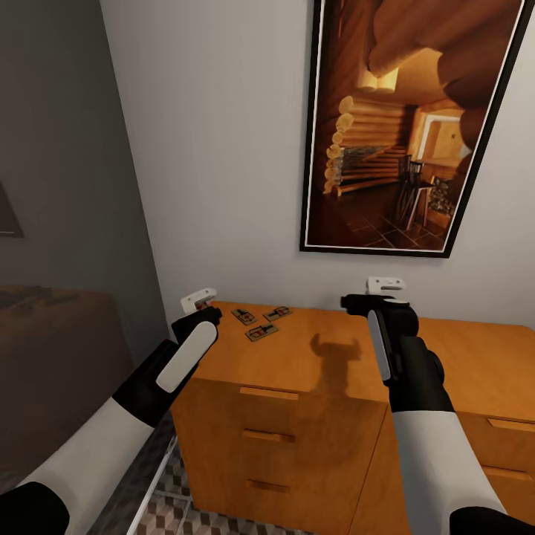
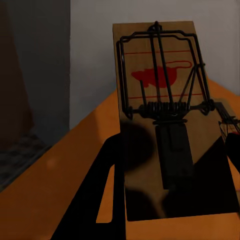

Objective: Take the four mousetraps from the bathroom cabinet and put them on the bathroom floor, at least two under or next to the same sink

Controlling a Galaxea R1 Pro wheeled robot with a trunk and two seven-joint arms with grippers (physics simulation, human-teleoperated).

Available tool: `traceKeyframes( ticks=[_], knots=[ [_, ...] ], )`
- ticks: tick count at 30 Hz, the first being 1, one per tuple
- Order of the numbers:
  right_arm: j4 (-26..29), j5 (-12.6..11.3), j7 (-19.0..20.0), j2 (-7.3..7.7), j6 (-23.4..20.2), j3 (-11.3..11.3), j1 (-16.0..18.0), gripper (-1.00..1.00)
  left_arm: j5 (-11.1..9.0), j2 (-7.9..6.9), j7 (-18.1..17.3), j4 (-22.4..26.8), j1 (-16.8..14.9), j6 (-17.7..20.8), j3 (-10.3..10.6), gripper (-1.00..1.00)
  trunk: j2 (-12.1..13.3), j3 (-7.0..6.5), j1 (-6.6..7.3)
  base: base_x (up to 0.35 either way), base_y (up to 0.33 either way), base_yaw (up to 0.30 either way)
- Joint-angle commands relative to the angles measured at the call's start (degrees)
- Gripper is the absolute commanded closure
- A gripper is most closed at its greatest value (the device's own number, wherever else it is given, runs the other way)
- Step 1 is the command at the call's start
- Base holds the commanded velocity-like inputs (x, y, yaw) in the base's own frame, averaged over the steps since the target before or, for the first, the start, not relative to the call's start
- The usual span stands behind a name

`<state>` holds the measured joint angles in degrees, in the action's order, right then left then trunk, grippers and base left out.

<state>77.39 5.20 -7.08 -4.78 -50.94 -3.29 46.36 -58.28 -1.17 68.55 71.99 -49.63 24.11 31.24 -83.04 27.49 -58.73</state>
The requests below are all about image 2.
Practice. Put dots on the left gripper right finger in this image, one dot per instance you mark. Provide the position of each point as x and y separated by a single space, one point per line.
232 147

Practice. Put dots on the door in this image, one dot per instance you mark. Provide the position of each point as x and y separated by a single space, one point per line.
34 82

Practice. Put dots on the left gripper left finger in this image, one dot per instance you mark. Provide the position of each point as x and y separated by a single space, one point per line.
79 220

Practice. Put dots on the cabinet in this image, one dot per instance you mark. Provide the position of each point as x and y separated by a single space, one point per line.
32 206

